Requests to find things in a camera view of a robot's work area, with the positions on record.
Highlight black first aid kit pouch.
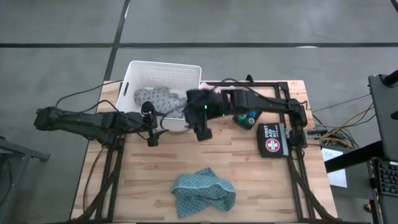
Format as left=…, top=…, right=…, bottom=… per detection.
left=256, top=122, right=290, bottom=159

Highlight black stand bar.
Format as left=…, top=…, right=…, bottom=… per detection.
left=324, top=140, right=384, bottom=174

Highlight grey metal rack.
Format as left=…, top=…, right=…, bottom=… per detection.
left=0, top=136, right=50, bottom=224

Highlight black aluminium table frame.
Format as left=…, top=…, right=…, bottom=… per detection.
left=73, top=81, right=338, bottom=223

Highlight teal star-print cloth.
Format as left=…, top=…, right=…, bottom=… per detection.
left=170, top=167, right=237, bottom=219

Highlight grey square-print cloth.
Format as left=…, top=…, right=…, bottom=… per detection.
left=133, top=86, right=189, bottom=119

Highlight thin dark table cable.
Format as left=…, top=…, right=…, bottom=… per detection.
left=81, top=146, right=106, bottom=214

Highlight large white plastic basket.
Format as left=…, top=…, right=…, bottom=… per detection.
left=115, top=60, right=203, bottom=132

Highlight yellow cable bundle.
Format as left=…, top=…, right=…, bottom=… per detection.
left=320, top=102, right=376, bottom=149

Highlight white paper sheet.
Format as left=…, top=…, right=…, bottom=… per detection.
left=321, top=147, right=348, bottom=189

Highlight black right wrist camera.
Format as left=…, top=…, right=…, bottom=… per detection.
left=194, top=123, right=214, bottom=142

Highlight small black plastic crate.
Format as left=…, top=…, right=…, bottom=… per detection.
left=232, top=108, right=265, bottom=131

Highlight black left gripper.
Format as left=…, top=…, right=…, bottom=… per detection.
left=124, top=111, right=170, bottom=138

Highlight backlit black keyboard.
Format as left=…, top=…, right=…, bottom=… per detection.
left=372, top=157, right=398, bottom=197

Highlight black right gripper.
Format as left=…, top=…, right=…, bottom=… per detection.
left=185, top=88, right=224, bottom=125

